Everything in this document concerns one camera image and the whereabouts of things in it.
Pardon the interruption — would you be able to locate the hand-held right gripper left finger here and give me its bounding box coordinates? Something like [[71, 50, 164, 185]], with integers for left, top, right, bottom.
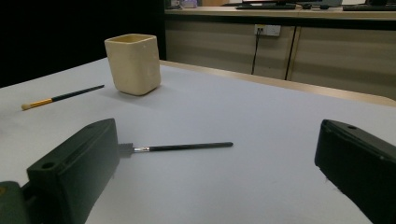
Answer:
[[21, 118, 121, 224]]

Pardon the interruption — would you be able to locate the white wall socket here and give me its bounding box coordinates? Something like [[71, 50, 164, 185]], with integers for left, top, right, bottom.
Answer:
[[254, 23, 281, 37]]

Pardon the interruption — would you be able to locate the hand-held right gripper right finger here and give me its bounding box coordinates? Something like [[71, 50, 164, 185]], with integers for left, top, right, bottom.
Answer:
[[314, 119, 396, 224]]

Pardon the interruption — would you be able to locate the black keyboard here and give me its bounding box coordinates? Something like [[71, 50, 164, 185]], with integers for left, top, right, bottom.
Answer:
[[234, 3, 297, 10], [342, 4, 396, 12]]

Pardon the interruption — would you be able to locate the beige cabinet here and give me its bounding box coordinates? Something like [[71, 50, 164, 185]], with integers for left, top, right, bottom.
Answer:
[[163, 6, 396, 101]]

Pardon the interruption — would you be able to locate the cream square ceramic brush holder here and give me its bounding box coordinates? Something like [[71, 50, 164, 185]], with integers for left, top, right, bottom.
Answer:
[[104, 33, 163, 96]]

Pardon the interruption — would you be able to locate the white table sheet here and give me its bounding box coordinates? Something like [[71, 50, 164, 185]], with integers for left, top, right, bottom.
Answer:
[[0, 57, 396, 224]]

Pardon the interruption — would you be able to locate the black makeup brush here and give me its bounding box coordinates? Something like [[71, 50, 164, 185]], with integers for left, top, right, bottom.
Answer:
[[118, 141, 234, 158]]

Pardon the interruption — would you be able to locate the black power cable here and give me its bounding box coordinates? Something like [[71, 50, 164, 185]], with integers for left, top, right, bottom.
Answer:
[[250, 29, 262, 76]]

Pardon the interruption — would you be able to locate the makeup brush with gold ferrule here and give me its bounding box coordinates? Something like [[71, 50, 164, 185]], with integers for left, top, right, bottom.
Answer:
[[21, 84, 106, 111]]

